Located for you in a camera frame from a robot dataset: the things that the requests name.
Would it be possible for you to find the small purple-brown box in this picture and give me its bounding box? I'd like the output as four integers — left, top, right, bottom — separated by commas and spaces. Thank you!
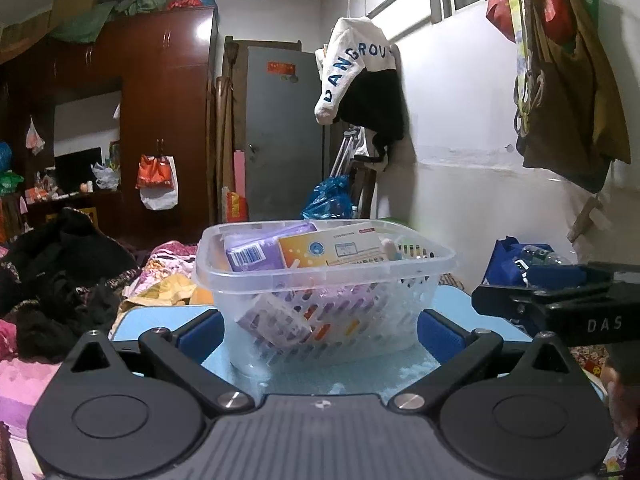
236, 292, 314, 350

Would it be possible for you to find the brown hanging tote bag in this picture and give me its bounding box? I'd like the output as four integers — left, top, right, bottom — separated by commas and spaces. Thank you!
516, 0, 631, 193

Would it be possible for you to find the white orange medicine box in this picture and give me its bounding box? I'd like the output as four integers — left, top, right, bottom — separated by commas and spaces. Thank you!
279, 222, 388, 269

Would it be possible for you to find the dark red wooden wardrobe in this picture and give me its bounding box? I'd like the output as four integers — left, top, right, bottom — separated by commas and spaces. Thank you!
1, 6, 217, 248

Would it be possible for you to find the blue shopping bag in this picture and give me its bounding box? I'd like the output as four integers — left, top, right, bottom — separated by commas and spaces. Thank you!
482, 236, 567, 287

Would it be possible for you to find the white hoodie with blue letters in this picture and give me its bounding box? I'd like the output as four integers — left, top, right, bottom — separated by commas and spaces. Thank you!
314, 16, 396, 125

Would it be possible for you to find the purple sanitary pad pack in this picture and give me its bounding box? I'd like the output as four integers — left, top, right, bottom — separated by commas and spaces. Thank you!
224, 222, 317, 272

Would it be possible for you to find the red hanging bag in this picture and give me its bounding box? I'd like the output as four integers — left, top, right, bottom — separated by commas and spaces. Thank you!
486, 0, 515, 42

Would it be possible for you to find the clear plastic lattice basket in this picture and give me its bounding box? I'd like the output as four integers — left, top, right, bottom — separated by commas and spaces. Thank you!
193, 220, 457, 378

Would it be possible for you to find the blue plastic bag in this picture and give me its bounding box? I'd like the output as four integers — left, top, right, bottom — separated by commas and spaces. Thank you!
302, 174, 354, 220

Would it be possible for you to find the black clothes pile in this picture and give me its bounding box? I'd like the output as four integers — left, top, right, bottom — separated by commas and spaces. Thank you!
1, 208, 141, 363

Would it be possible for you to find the yellow patterned blanket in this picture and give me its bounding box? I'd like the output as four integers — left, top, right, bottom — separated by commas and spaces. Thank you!
110, 274, 215, 336

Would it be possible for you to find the orange and white hanging bag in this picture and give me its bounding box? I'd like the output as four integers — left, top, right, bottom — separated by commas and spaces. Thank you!
136, 155, 179, 211

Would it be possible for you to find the black hanging garment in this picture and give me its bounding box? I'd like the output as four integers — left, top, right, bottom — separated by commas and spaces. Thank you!
337, 68, 405, 162

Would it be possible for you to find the grey metal door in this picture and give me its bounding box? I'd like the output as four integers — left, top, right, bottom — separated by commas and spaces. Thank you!
245, 47, 324, 221

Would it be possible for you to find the green cloth on wardrobe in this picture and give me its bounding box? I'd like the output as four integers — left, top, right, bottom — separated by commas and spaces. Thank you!
49, 0, 174, 44

